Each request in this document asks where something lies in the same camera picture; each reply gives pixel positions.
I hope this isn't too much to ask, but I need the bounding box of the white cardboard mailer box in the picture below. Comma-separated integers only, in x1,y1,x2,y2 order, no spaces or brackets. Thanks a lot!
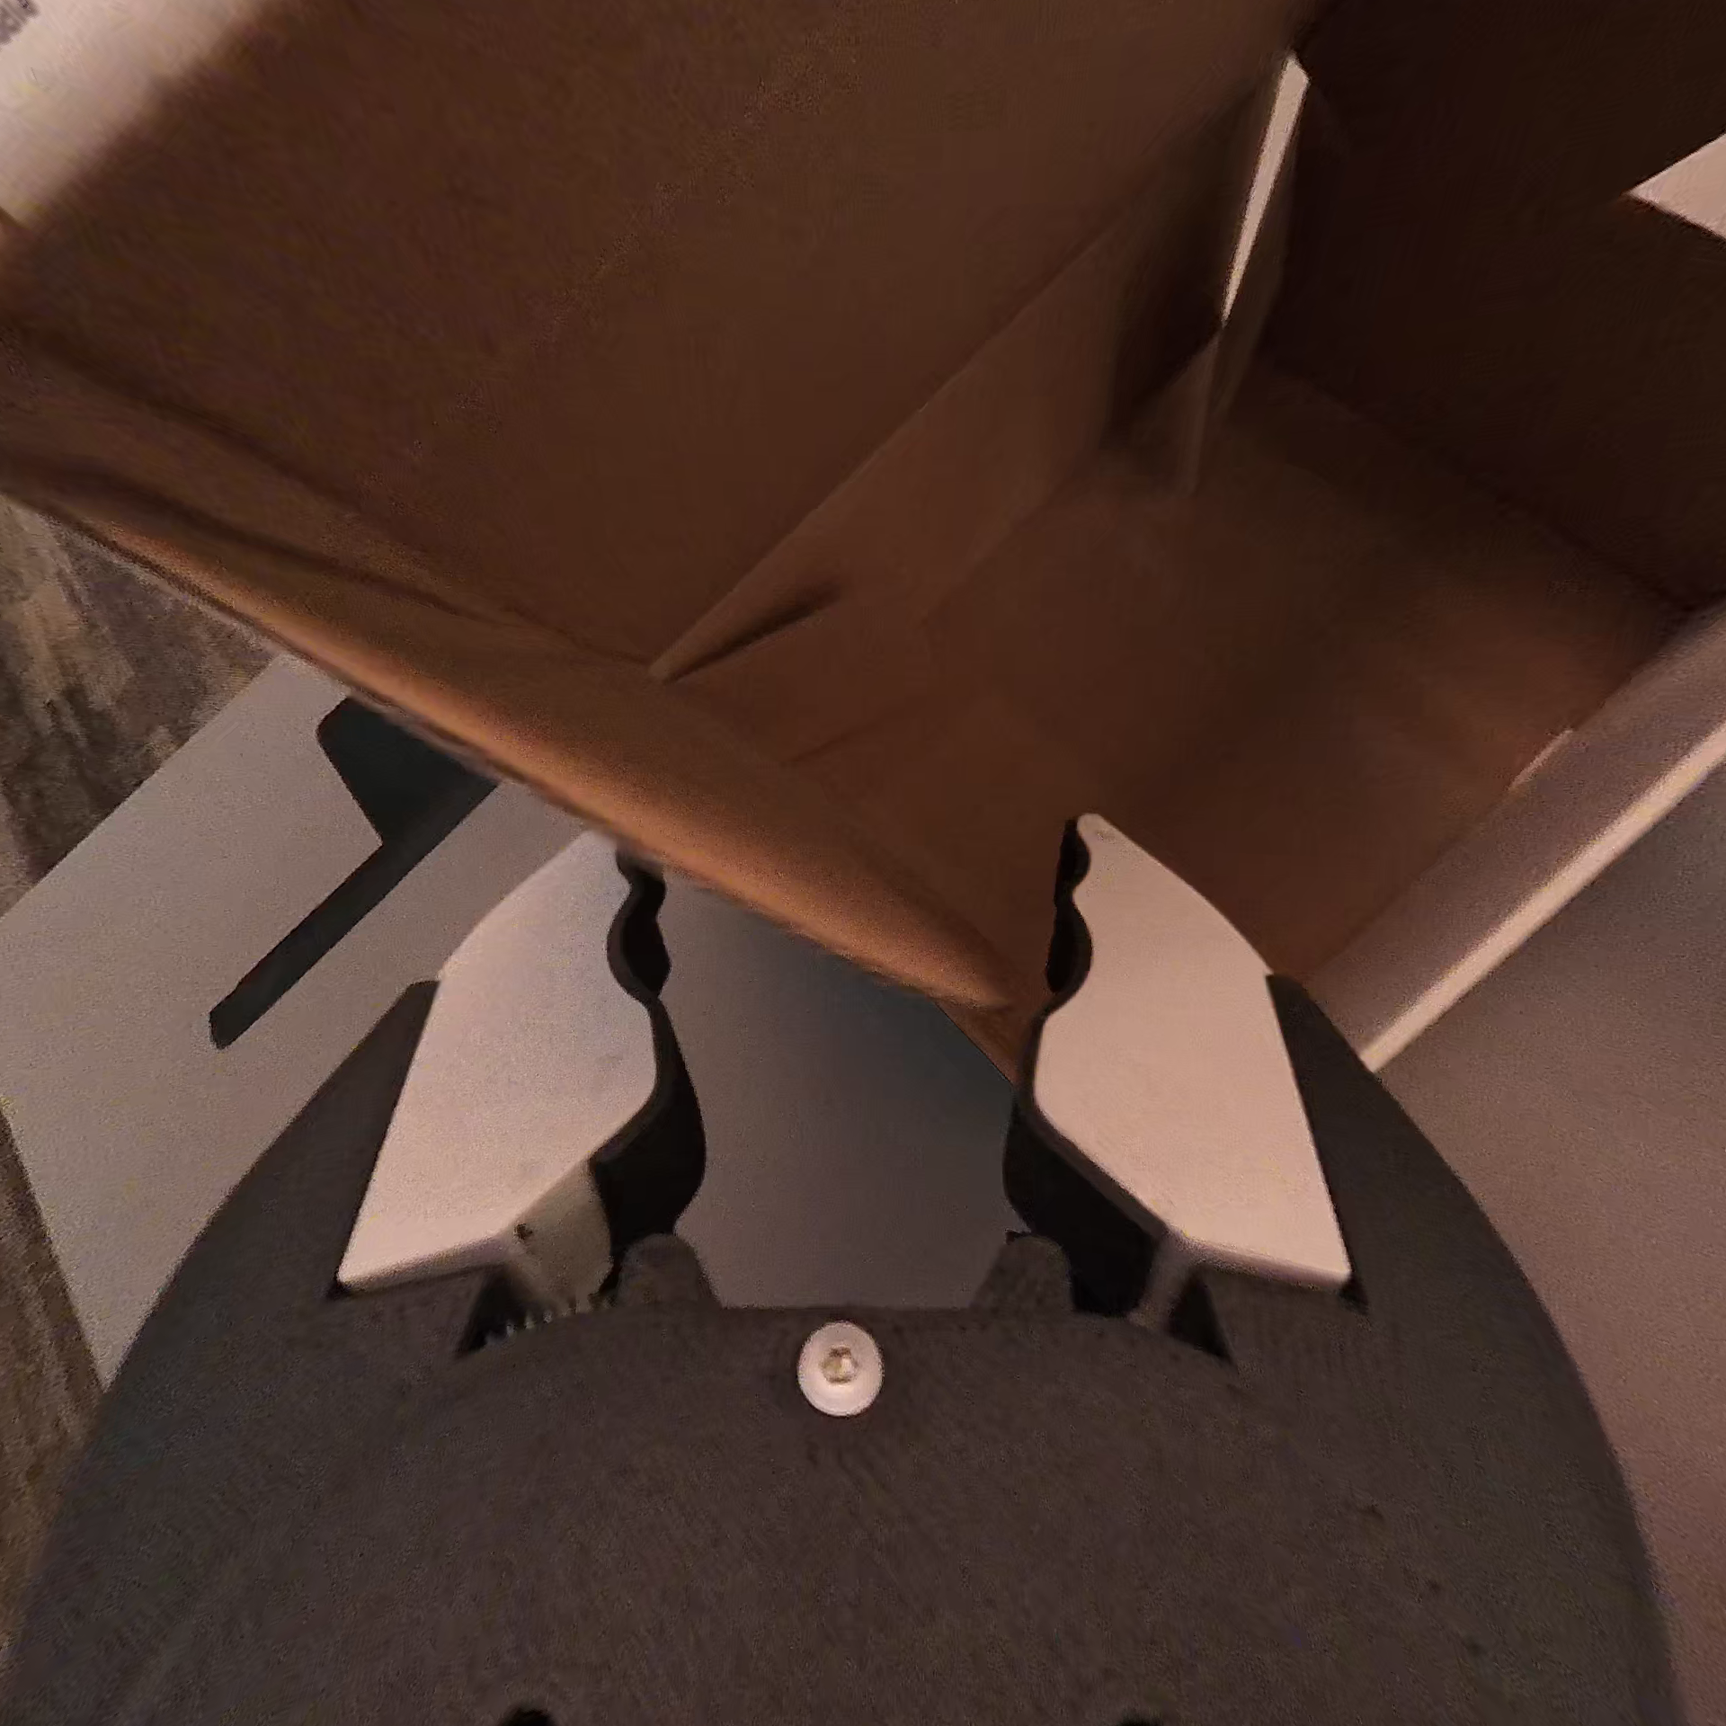
0,0,1726,1081

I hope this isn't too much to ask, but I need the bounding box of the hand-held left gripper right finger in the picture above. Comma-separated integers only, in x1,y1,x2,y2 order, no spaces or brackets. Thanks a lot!
1005,812,1353,1314

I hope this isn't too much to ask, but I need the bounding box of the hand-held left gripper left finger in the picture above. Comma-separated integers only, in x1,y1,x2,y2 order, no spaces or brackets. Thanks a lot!
336,836,708,1298

